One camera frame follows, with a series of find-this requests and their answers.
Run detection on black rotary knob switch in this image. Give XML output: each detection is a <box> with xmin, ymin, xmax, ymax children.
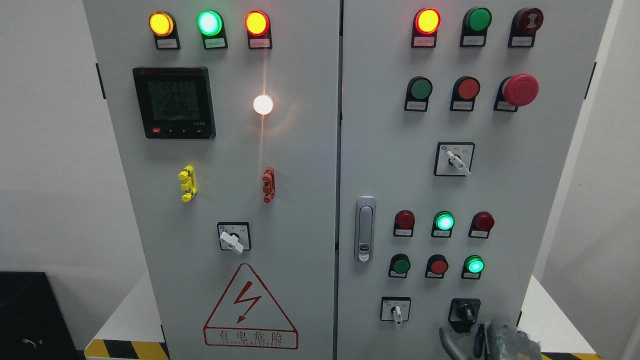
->
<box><xmin>448</xmin><ymin>298</ymin><xmax>482</xmax><ymax>334</ymax></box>

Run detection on grey electrical control cabinet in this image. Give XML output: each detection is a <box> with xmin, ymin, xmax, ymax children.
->
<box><xmin>83</xmin><ymin>0</ymin><xmax>613</xmax><ymax>360</ymax></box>

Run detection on red test terminal block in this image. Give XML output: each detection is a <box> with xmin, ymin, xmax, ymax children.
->
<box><xmin>262</xmin><ymin>166</ymin><xmax>276</xmax><ymax>204</ymax></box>

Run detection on dark red lamp middle left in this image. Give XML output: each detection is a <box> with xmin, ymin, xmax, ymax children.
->
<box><xmin>393</xmin><ymin>210</ymin><xmax>416</xmax><ymax>237</ymax></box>

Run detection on dark red lamp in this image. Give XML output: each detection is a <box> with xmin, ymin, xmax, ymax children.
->
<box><xmin>468</xmin><ymin>211</ymin><xmax>495</xmax><ymax>239</ymax></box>
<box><xmin>393</xmin><ymin>210</ymin><xmax>416</xmax><ymax>237</ymax></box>

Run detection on white lit indicator lamp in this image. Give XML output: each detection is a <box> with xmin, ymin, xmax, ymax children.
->
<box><xmin>253</xmin><ymin>94</ymin><xmax>274</xmax><ymax>116</ymax></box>

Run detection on green push button lower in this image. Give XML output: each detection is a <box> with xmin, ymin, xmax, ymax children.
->
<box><xmin>387</xmin><ymin>253</ymin><xmax>411</xmax><ymax>279</ymax></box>

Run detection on green push button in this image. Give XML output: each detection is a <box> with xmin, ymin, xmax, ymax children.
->
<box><xmin>404</xmin><ymin>76</ymin><xmax>434</xmax><ymax>112</ymax></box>
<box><xmin>387</xmin><ymin>253</ymin><xmax>411</xmax><ymax>279</ymax></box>

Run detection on green lit lamp middle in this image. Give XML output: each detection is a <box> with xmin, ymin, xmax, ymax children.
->
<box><xmin>430</xmin><ymin>210</ymin><xmax>455</xmax><ymax>239</ymax></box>

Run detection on yellow test terminal block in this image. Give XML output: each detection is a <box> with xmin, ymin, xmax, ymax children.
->
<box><xmin>177</xmin><ymin>165</ymin><xmax>198</xmax><ymax>203</ymax></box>

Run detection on green push button upper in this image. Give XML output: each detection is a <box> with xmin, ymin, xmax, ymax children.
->
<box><xmin>404</xmin><ymin>76</ymin><xmax>434</xmax><ymax>112</ymax></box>

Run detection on red push button lower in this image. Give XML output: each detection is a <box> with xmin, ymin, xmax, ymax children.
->
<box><xmin>424</xmin><ymin>254</ymin><xmax>449</xmax><ymax>280</ymax></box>

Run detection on red push button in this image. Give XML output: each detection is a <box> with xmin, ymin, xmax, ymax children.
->
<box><xmin>449</xmin><ymin>76</ymin><xmax>481</xmax><ymax>112</ymax></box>
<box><xmin>424</xmin><ymin>254</ymin><xmax>449</xmax><ymax>280</ymax></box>

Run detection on red electrical hazard warning sticker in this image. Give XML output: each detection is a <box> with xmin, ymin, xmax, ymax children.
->
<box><xmin>203</xmin><ymin>262</ymin><xmax>298</xmax><ymax>350</ymax></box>

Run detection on black digital power meter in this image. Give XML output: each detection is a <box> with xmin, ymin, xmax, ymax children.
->
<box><xmin>132</xmin><ymin>66</ymin><xmax>217</xmax><ymax>140</ymax></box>

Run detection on red-orange indicator lamp left door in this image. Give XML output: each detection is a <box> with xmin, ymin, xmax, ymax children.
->
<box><xmin>244</xmin><ymin>9</ymin><xmax>273</xmax><ymax>50</ymax></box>

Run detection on red-orange indicator lamp door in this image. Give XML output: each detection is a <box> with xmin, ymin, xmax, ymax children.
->
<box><xmin>411</xmin><ymin>7</ymin><xmax>441</xmax><ymax>48</ymax></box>
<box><xmin>244</xmin><ymin>9</ymin><xmax>273</xmax><ymax>50</ymax></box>

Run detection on dark red lamp middle right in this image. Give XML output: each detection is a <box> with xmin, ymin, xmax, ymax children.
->
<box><xmin>468</xmin><ymin>211</ymin><xmax>495</xmax><ymax>239</ymax></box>

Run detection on red push button upper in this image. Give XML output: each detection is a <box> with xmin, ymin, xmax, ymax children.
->
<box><xmin>449</xmin><ymin>76</ymin><xmax>481</xmax><ymax>112</ymax></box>

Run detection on green lit button lower right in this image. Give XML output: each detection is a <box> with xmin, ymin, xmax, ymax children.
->
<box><xmin>461</xmin><ymin>254</ymin><xmax>485</xmax><ymax>280</ymax></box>

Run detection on red-orange indicator lamp right door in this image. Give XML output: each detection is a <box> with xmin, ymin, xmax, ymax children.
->
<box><xmin>411</xmin><ymin>7</ymin><xmax>441</xmax><ymax>48</ymax></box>

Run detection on green lit indicator lamp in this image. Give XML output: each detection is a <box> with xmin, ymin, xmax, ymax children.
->
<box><xmin>198</xmin><ymin>9</ymin><xmax>228</xmax><ymax>50</ymax></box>

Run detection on red emergency stop mushroom button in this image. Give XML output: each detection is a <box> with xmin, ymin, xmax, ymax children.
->
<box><xmin>493</xmin><ymin>73</ymin><xmax>539</xmax><ymax>113</ymax></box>

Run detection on yellow indicator lamp top left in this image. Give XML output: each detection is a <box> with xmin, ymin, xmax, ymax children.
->
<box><xmin>148</xmin><ymin>11</ymin><xmax>181</xmax><ymax>50</ymax></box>

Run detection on dark green unlit lamp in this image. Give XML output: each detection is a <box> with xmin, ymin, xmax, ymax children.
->
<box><xmin>459</xmin><ymin>7</ymin><xmax>493</xmax><ymax>48</ymax></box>

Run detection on white platform with hazard stripes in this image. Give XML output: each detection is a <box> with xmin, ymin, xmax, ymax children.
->
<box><xmin>84</xmin><ymin>273</ymin><xmax>601</xmax><ymax>360</ymax></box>

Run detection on dark red buzzer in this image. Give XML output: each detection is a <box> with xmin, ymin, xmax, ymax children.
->
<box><xmin>507</xmin><ymin>7</ymin><xmax>544</xmax><ymax>48</ymax></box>

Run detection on black box lower left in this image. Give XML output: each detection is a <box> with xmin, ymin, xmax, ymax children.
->
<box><xmin>0</xmin><ymin>271</ymin><xmax>80</xmax><ymax>360</ymax></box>

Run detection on silver cabinet door handle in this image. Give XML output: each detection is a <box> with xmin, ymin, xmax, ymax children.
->
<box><xmin>354</xmin><ymin>195</ymin><xmax>377</xmax><ymax>264</ymax></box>

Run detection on white lever selector switch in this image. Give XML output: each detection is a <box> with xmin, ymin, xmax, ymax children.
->
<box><xmin>217</xmin><ymin>221</ymin><xmax>252</xmax><ymax>255</ymax></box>

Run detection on white selector switch upper right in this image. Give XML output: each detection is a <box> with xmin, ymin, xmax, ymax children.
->
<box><xmin>433</xmin><ymin>141</ymin><xmax>475</xmax><ymax>177</ymax></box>

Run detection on white selector switch lower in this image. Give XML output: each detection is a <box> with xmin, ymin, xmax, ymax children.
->
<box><xmin>379</xmin><ymin>296</ymin><xmax>411</xmax><ymax>325</ymax></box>

